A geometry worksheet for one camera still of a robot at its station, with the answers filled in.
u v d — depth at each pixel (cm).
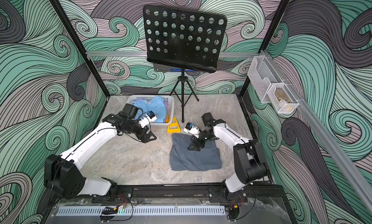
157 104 103
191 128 75
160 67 77
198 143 74
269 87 72
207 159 82
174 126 101
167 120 101
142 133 69
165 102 105
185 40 68
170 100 106
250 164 44
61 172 44
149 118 71
